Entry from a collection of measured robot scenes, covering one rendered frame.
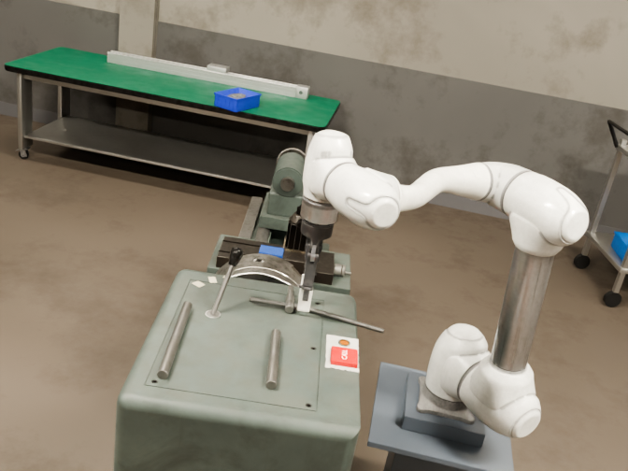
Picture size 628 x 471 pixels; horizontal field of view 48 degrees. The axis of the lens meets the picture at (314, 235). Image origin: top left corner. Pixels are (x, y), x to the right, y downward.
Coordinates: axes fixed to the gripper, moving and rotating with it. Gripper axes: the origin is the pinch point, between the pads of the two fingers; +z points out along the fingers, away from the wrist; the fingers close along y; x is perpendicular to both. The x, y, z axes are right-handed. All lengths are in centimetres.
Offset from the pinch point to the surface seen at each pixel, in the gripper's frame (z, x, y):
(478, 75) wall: 15, -120, 430
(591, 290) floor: 130, -210, 305
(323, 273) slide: 33, -7, 77
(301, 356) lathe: 4.7, -0.9, -20.0
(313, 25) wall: 1, 18, 448
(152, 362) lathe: 4.7, 29.8, -30.4
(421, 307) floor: 130, -80, 240
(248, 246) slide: 33, 22, 90
